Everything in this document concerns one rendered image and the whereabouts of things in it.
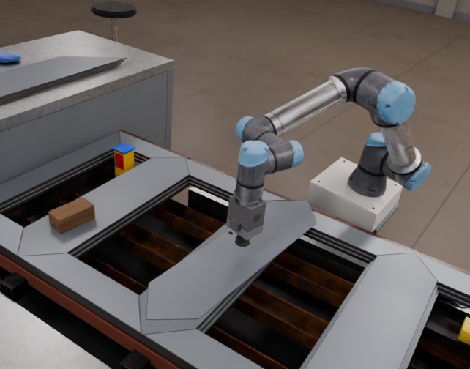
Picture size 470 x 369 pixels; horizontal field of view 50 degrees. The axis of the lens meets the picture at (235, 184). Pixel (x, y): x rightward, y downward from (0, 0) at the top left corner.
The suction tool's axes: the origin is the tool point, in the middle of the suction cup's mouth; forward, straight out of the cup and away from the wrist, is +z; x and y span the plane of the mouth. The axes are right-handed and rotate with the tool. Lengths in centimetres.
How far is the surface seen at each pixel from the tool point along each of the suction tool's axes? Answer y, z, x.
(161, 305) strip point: 3.1, 3.0, -31.5
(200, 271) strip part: -0.4, 3.0, -15.4
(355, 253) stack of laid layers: 21.3, 5.0, 28.9
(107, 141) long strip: -80, 3, 5
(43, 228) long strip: -43, 3, -40
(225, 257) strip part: -0.4, 3.0, -5.9
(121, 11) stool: -288, 14, 147
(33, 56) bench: -128, -17, 0
